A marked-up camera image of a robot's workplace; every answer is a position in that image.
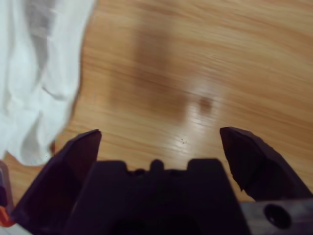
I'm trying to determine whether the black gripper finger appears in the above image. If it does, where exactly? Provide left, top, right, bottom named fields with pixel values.
left=219, top=126, right=308, bottom=203
left=11, top=129, right=102, bottom=235

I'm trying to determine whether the white Unitree t-shirt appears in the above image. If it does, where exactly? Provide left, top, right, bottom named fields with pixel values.
left=0, top=0, right=96, bottom=166

